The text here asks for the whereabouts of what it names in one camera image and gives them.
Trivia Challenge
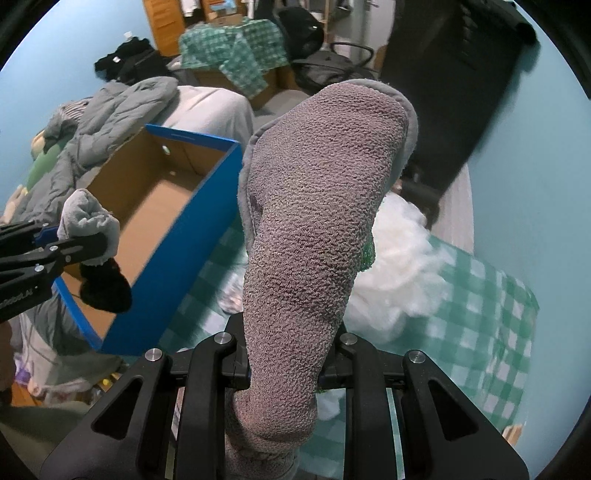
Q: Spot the green plush toy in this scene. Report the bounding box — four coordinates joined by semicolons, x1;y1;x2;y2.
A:
23;136;70;190

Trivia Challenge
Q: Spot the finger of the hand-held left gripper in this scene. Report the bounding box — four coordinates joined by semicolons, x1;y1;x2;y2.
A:
0;232;108;291
0;220;62;254

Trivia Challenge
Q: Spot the black bag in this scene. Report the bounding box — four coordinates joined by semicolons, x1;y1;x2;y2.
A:
276;8;325;62

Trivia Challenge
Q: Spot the grey sock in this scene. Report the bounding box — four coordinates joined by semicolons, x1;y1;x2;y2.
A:
57;188;122;267

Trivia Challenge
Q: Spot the white fluffy plush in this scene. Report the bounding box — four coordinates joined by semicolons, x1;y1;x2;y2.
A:
318;191;452;346

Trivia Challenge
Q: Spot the grey garment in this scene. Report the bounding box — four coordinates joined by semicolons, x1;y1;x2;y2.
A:
8;293;123;394

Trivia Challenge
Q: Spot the brown cardboard box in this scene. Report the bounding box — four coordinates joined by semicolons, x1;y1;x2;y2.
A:
190;64;303;94

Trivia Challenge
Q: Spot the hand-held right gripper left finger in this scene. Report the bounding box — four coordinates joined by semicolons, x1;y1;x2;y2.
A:
45;331;253;480

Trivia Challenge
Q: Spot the light grey cushion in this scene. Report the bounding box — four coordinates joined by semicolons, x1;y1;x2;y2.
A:
159;85;256;149

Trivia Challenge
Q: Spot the black sock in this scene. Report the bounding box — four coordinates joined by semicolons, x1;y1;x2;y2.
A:
78;257;134;313

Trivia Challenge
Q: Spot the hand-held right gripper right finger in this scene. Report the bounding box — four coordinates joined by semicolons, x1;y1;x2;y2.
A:
317;330;529;480

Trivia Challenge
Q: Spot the grey puffer jacket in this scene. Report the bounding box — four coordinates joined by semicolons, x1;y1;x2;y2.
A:
0;76;179;223

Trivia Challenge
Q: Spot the black clothes pile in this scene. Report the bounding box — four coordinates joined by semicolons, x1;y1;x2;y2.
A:
94;39;170;85

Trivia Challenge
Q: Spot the green checkered cloth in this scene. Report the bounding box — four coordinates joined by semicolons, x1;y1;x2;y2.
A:
178;18;290;98

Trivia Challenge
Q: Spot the large black panel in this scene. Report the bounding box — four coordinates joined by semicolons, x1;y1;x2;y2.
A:
381;0;540;197

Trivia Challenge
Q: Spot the green checkered blanket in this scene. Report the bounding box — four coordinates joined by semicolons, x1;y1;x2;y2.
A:
157;225;540;480

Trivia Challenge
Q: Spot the black office chair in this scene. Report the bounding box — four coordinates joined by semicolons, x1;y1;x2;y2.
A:
292;41;385;93

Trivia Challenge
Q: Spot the grey-brown fuzzy sock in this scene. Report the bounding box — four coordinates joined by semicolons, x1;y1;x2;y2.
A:
225;79;419;480

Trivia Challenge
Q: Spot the blue cardboard box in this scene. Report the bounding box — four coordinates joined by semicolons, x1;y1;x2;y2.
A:
52;123;243;356

